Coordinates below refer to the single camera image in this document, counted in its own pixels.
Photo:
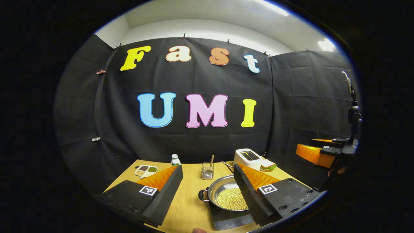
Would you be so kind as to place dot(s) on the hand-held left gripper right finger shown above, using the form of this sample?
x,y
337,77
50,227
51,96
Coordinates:
x,y
250,197

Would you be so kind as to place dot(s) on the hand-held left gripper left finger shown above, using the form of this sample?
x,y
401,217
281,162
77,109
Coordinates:
x,y
163,197

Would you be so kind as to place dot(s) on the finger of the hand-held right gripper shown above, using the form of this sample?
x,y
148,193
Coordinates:
x,y
330,141
312,154

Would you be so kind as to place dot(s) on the steel pot with soybeans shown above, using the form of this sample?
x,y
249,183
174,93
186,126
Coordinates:
x,y
226,194

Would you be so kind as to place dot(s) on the black induction cooktop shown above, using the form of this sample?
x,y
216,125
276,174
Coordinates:
x,y
229,220

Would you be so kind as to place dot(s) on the divided dish of beans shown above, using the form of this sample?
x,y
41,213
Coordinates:
x,y
146,170

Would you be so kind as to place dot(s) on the sandwich with lettuce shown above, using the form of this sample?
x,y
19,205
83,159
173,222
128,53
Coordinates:
x,y
268,166

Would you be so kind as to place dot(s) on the white toaster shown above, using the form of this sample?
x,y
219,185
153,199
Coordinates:
x,y
247,158

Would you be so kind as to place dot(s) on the white drink bottle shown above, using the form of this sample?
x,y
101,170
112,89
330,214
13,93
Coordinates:
x,y
175,160

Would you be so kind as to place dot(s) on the small clear utensil holder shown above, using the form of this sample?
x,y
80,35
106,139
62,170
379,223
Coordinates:
x,y
207,173

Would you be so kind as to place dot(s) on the wooden stick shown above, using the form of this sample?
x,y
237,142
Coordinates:
x,y
212,161

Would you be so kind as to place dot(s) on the square ceiling light panel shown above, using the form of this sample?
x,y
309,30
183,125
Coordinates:
x,y
326,45

